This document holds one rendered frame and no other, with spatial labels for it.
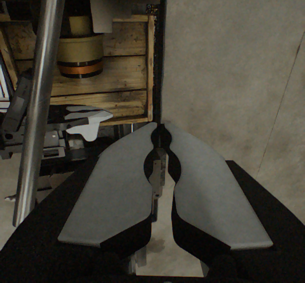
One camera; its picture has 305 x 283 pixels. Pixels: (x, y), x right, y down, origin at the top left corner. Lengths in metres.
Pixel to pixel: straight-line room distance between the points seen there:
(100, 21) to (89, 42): 0.04
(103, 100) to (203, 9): 1.17
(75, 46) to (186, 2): 1.29
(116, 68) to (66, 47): 0.27
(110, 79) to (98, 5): 0.28
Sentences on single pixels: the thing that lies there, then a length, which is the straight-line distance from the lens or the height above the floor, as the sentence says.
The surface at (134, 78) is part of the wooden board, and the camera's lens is 0.62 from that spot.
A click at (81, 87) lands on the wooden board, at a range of 0.62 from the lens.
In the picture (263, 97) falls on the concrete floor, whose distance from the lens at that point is 2.18.
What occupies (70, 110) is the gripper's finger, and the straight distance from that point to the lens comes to 0.44.
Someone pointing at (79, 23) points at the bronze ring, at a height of 1.11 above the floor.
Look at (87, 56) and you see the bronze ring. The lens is 0.36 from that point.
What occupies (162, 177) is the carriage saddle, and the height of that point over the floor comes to 0.93.
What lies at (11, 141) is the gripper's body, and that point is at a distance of 0.46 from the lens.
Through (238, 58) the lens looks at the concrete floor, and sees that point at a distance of 1.86.
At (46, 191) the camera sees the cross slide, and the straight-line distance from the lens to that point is 0.72.
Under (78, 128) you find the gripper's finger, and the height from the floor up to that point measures 1.10.
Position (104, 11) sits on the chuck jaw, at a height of 1.10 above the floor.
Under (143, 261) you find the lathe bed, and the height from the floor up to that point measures 0.86.
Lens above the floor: 1.47
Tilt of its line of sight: 56 degrees down
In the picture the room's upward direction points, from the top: 154 degrees clockwise
